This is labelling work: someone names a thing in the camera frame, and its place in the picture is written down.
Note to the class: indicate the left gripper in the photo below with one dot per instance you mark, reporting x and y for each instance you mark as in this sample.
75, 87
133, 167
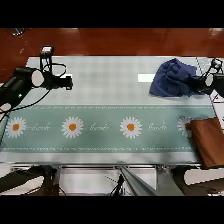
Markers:
60, 82

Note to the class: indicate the blue garment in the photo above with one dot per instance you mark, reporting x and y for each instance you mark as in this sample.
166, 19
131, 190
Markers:
170, 79

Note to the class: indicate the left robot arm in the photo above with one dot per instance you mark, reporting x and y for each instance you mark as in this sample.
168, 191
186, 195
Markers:
16, 86

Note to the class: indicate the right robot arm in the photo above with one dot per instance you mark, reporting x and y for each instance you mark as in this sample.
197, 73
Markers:
218, 84

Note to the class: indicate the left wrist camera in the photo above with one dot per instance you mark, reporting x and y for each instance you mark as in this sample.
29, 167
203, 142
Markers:
46, 53

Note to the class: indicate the silver frame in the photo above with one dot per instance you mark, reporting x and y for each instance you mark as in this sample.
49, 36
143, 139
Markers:
140, 186

